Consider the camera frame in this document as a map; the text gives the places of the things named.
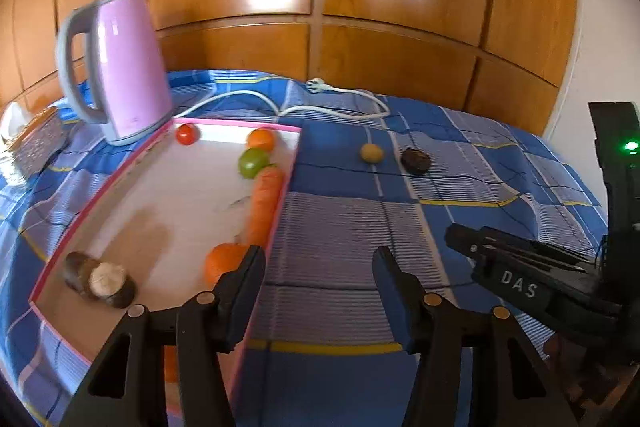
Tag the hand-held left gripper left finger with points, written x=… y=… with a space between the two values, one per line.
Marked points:
x=254 y=279

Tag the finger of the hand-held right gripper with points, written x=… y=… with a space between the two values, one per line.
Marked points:
x=500 y=243
x=530 y=292

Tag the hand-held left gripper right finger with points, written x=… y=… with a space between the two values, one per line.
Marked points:
x=387 y=292

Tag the orange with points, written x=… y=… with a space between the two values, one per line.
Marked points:
x=170 y=364
x=222 y=259

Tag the white tray with pink rim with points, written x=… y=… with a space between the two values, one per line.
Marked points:
x=165 y=212

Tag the green tomato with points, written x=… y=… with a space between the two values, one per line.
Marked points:
x=251 y=163

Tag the small red tomato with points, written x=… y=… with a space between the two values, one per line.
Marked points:
x=186 y=134

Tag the orange carrot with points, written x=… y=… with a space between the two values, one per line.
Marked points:
x=265 y=207

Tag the blue checked blanket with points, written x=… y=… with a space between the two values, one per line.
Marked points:
x=340 y=217

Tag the dark round fruit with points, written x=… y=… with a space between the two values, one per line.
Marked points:
x=415 y=161

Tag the small yellow fruit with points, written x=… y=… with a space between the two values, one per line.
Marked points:
x=371 y=153

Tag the small orange mandarin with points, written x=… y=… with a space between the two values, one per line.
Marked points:
x=261 y=139

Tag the pink electric kettle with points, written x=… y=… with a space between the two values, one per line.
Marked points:
x=127 y=67

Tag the silver glitter tissue box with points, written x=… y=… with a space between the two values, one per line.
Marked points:
x=37 y=147

